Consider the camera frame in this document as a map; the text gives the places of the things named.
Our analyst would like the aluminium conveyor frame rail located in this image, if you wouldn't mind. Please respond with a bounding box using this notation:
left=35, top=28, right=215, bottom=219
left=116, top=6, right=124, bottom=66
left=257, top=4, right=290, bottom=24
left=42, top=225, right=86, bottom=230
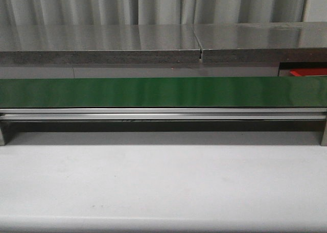
left=1, top=107, right=326, bottom=122

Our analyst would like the green conveyor belt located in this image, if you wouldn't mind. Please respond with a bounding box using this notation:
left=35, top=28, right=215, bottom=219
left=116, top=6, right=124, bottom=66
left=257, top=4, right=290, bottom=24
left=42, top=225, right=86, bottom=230
left=1, top=77, right=326, bottom=108

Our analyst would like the grey stone counter slab right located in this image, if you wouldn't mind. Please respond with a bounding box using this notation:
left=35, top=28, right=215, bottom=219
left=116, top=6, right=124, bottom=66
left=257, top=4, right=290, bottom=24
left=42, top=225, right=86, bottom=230
left=193, top=22, right=326, bottom=63

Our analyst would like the grey pleated curtain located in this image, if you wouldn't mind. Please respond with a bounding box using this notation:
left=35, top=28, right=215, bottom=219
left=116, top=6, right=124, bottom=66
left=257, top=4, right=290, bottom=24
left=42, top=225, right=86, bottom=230
left=1, top=0, right=306, bottom=26

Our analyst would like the grey stone counter slab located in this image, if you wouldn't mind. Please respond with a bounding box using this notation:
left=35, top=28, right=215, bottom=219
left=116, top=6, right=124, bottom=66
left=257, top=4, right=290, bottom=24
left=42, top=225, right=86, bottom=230
left=193, top=22, right=326, bottom=63
left=1, top=25, right=201, bottom=65

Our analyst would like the conveyor support leg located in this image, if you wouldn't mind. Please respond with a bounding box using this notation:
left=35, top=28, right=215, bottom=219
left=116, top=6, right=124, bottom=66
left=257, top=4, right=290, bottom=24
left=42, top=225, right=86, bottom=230
left=318, top=120, right=327, bottom=147
left=0, top=122, right=11, bottom=146

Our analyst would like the grey stone counter slab left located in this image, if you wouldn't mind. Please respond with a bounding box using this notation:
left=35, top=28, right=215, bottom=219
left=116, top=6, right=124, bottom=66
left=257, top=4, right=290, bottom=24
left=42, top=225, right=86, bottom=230
left=1, top=25, right=201, bottom=65

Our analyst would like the left conveyor support leg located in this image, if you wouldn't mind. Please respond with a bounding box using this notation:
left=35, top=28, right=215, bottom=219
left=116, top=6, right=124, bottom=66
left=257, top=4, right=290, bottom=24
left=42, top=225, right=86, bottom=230
left=0, top=122, right=11, bottom=146

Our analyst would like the red plastic tray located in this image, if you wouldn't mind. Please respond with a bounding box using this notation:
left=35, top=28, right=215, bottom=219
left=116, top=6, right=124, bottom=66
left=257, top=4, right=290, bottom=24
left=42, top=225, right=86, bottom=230
left=290, top=68, right=327, bottom=77

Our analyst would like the right conveyor support leg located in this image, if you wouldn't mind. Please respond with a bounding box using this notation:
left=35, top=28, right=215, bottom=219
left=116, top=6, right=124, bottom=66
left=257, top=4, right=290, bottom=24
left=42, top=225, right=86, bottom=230
left=318, top=120, right=327, bottom=147

